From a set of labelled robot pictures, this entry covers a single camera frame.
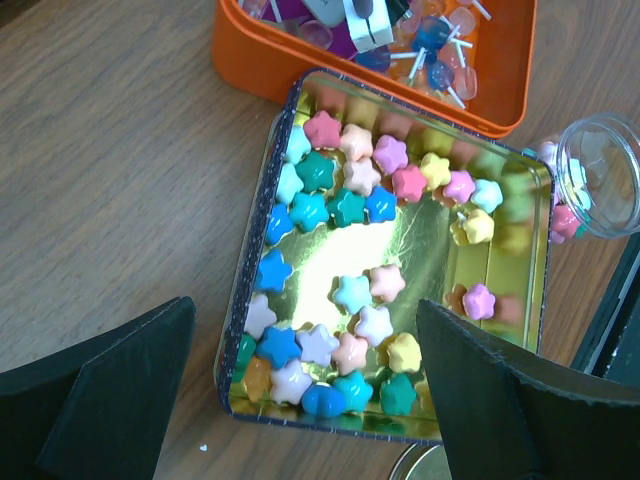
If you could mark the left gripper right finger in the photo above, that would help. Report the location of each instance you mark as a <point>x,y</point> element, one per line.
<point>507,413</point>

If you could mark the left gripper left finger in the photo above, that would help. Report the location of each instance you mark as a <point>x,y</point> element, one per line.
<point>99,409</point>

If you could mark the star candy tin box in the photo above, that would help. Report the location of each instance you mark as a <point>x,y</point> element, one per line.
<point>365,207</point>

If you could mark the clear plastic jar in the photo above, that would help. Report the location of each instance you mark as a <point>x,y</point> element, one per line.
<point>594,164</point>

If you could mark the orange lollipop box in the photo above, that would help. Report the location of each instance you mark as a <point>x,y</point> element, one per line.
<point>262,60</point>

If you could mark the purple plastic scoop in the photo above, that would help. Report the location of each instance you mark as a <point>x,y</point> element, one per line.
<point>310,20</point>

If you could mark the gold round jar lid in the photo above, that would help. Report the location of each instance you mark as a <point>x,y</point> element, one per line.
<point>419,462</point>

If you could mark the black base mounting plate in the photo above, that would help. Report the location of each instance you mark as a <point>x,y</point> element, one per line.
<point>610,347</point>

